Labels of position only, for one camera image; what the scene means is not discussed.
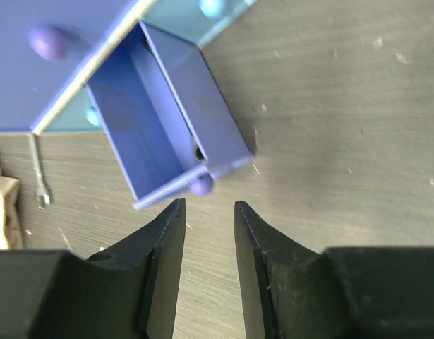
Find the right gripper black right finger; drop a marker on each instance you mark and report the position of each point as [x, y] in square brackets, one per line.
[290, 291]

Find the beige cloth bag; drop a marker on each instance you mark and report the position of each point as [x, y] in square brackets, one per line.
[11, 236]

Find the silver ratchet combination wrench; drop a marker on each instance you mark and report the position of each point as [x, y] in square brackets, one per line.
[197, 153]

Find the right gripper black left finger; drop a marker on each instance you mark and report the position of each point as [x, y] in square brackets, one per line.
[128, 290]

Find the light blue drawer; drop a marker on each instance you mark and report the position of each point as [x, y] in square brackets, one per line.
[77, 116]
[198, 21]

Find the wide purple drawer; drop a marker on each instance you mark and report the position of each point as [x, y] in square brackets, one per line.
[43, 45]

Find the cream drawer cabinet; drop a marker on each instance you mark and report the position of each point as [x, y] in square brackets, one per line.
[113, 35]

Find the silver end wrench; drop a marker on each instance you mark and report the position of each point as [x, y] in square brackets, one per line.
[42, 192]

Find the small purple drawer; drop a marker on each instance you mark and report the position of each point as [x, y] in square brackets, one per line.
[155, 95]

